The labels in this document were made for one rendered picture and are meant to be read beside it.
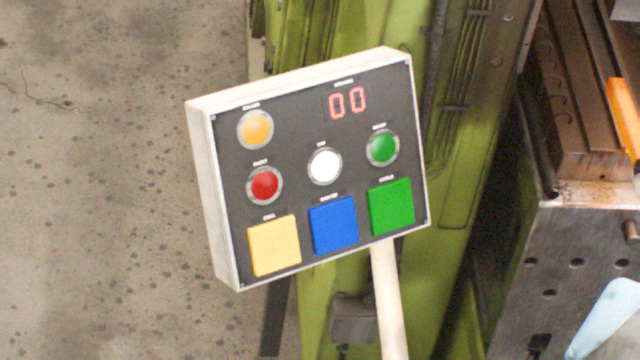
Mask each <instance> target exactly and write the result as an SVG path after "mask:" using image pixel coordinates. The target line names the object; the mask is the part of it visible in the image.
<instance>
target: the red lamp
mask: <svg viewBox="0 0 640 360"><path fill-rule="evenodd" d="M277 189H278V179H277V177H276V175H275V174H274V173H272V172H270V171H262V172H260V173H258V174H257V175H256V176H255V177H254V178H253V180H252V183H251V192H252V194H253V196H254V197H255V198H256V199H258V200H268V199H270V198H271V197H273V196H274V195H275V193H276V192H277Z"/></svg>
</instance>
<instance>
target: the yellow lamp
mask: <svg viewBox="0 0 640 360"><path fill-rule="evenodd" d="M269 132H270V125H269V122H268V120H267V119H266V118H265V116H263V115H260V114H254V115H251V116H249V118H248V119H247V120H246V121H245V123H243V125H242V128H241V135H242V138H243V140H245V141H246V142H247V143H248V144H251V145H258V144H260V143H263V142H264V141H265V140H266V139H267V138H268V136H269Z"/></svg>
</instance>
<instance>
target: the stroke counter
mask: <svg viewBox="0 0 640 360"><path fill-rule="evenodd" d="M358 90H360V94H361V97H359V98H356V99H354V97H353V92H355V91H358ZM337 96H340V103H341V104H343V101H342V94H341V95H340V93H338V94H335V95H331V97H330V98H329V103H330V107H333V108H330V110H332V117H334V116H335V119H336V117H340V116H342V114H344V108H343V105H341V104H338V105H335V106H333V99H331V98H333V97H337ZM362 97H363V91H362V89H360V88H356V89H353V90H352V92H351V99H352V101H354V102H352V108H353V111H355V112H357V111H361V110H363V108H365V107H364V98H362ZM361 98H362V99H361ZM358 101H361V102H362V108H359V109H356V110H355V105H354V103H355V102H358ZM340 106H341V111H342V113H341V114H338V115H335V114H334V108H337V107H340Z"/></svg>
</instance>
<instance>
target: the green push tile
mask: <svg viewBox="0 0 640 360"><path fill-rule="evenodd" d="M365 194H367V201H368V210H369V217H370V225H371V233H372V235H373V236H377V235H379V234H382V233H386V232H389V231H392V230H395V229H398V228H401V227H405V226H407V225H410V224H413V222H415V219H414V210H413V201H412V193H411V184H410V178H408V177H404V178H400V179H397V180H394V181H391V182H388V183H385V184H381V185H378V186H375V188H372V189H369V190H365Z"/></svg>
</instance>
